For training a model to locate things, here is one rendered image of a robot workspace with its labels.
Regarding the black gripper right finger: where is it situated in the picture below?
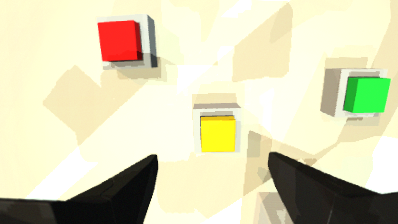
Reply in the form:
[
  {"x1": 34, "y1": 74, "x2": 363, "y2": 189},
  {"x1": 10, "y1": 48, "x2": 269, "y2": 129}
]
[{"x1": 268, "y1": 151, "x2": 398, "y2": 224}]

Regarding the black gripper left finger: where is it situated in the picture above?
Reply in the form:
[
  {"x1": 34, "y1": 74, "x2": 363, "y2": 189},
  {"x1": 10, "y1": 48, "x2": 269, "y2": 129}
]
[{"x1": 0, "y1": 154, "x2": 158, "y2": 224}]

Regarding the red button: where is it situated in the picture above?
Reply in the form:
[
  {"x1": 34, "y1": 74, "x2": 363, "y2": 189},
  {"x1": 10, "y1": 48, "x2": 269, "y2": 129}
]
[{"x1": 96, "y1": 14, "x2": 157, "y2": 70}]

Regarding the yellow button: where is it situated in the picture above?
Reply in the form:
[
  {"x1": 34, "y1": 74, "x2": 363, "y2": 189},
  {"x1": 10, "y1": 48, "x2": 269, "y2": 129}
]
[{"x1": 193, "y1": 103, "x2": 242, "y2": 154}]

